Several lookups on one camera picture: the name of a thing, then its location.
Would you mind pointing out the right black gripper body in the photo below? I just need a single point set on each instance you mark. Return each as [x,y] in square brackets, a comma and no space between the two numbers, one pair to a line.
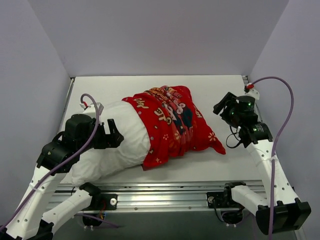
[225,108]

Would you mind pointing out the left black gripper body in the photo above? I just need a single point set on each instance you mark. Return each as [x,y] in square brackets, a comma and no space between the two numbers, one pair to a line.
[107,136]

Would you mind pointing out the white pillow insert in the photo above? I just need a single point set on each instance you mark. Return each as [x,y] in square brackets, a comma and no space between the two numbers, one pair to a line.
[95,164]

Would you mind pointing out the red printed pillowcase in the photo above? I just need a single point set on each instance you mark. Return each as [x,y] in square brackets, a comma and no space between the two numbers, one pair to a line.
[173,123]

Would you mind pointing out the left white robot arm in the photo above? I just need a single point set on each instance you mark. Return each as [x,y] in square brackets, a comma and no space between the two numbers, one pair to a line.
[31,220]

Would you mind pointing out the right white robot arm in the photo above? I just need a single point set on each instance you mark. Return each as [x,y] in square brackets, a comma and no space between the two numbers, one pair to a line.
[281,210]

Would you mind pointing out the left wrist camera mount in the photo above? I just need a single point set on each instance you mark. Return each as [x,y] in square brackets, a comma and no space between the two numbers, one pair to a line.
[90,109]

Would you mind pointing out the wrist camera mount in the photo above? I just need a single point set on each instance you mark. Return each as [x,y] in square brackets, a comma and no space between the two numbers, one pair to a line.
[249,90]
[90,109]

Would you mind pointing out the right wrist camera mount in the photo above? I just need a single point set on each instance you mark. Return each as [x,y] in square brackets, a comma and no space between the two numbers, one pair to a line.
[249,90]

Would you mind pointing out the right side aluminium rail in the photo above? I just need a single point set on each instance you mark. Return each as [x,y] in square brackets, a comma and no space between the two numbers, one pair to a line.
[255,106]

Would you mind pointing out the aluminium front rail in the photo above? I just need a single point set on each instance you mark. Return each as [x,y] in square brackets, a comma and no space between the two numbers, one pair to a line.
[181,196]

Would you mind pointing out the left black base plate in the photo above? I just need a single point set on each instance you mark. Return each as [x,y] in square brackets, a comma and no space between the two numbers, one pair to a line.
[104,202]

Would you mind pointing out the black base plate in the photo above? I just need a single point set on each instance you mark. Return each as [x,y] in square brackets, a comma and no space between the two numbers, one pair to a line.
[218,200]
[104,202]

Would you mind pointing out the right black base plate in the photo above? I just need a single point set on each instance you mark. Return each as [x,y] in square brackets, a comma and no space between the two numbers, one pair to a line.
[218,200]

